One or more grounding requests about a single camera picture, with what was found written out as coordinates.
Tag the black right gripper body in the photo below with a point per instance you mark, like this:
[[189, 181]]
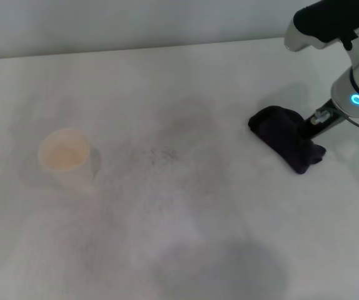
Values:
[[321, 125]]

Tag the dark purple rag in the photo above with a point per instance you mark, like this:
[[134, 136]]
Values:
[[279, 134]]

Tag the white paper cup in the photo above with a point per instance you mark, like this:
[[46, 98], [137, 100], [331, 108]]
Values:
[[63, 153]]

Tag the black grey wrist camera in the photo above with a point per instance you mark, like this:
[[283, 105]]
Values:
[[326, 22]]

